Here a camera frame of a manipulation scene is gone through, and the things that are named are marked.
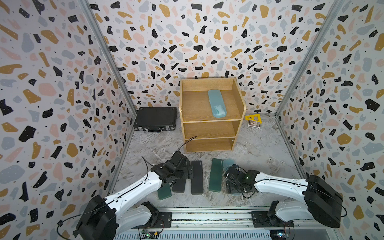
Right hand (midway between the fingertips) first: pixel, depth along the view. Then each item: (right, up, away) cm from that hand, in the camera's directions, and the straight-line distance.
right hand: (232, 189), depth 85 cm
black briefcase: (-56, +41, +39) cm, 79 cm away
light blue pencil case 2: (-9, +47, -4) cm, 49 cm away
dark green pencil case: (-38, -1, -3) cm, 38 cm away
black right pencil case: (-20, +4, +6) cm, 21 cm away
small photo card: (+22, +37, +28) cm, 52 cm away
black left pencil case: (-30, +2, -2) cm, 30 cm away
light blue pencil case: (-1, +12, +10) cm, 16 cm away
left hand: (-24, +10, -2) cm, 26 cm away
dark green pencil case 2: (-9, +6, +5) cm, 12 cm away
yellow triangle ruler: (+25, +43, +34) cm, 60 cm away
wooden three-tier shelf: (-17, +32, +3) cm, 36 cm away
